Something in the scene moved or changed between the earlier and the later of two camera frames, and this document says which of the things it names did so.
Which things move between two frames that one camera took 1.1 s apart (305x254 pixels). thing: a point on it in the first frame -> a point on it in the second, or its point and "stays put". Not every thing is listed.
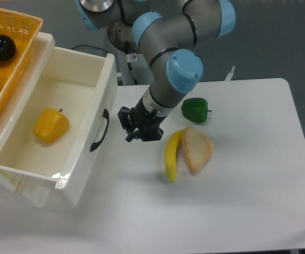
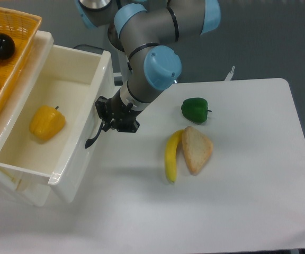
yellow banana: x=170 y=154 stays put
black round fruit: x=2 y=47 stays put
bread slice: x=198 y=148 stays put
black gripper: x=141 y=118 -> x=117 y=110
